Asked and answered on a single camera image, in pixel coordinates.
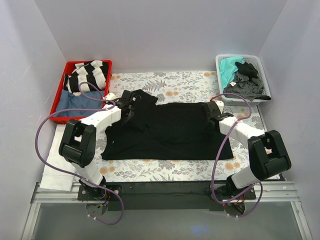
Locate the black t-shirt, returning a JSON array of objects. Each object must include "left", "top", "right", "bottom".
[{"left": 101, "top": 89, "right": 225, "bottom": 161}]

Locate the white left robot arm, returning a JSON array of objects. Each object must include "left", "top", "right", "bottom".
[{"left": 58, "top": 90, "right": 141, "bottom": 200}]

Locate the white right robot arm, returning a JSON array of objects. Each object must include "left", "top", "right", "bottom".
[{"left": 201, "top": 101, "right": 292, "bottom": 199}]

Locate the grey t-shirt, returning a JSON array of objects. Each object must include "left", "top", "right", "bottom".
[{"left": 223, "top": 72, "right": 267, "bottom": 101}]

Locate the floral patterned table mat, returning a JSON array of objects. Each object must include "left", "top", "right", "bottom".
[{"left": 74, "top": 70, "right": 278, "bottom": 182}]

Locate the black white striped shirt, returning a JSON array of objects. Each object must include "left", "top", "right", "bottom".
[{"left": 63, "top": 60, "right": 110, "bottom": 93}]

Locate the teal t-shirt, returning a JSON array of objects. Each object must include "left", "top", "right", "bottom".
[{"left": 219, "top": 56, "right": 245, "bottom": 90}]

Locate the blue folded shirt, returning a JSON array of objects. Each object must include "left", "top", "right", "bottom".
[{"left": 53, "top": 89, "right": 103, "bottom": 118}]

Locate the red plastic tray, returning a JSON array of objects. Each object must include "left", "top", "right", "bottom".
[{"left": 50, "top": 60, "right": 112, "bottom": 124}]

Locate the white folded cloth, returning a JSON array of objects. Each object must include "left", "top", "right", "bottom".
[{"left": 39, "top": 123, "right": 81, "bottom": 192}]

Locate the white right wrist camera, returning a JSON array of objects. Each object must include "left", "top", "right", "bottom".
[{"left": 210, "top": 97, "right": 224, "bottom": 114}]

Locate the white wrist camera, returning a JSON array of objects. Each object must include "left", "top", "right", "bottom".
[
  {"left": 103, "top": 92, "right": 117, "bottom": 103},
  {"left": 210, "top": 97, "right": 224, "bottom": 114}
]

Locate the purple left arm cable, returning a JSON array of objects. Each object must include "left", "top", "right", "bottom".
[{"left": 34, "top": 81, "right": 125, "bottom": 226}]

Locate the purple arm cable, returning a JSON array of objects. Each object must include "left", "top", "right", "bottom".
[
  {"left": 210, "top": 93, "right": 264, "bottom": 218},
  {"left": 34, "top": 81, "right": 125, "bottom": 226}
]

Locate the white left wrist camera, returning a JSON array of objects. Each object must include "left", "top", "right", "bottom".
[{"left": 103, "top": 92, "right": 117, "bottom": 103}]

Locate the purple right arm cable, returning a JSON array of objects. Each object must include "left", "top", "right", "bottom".
[{"left": 210, "top": 93, "right": 264, "bottom": 218}]

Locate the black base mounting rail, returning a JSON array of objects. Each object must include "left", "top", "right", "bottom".
[{"left": 77, "top": 180, "right": 245, "bottom": 211}]

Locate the aluminium table frame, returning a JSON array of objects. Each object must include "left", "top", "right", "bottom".
[{"left": 22, "top": 181, "right": 312, "bottom": 240}]

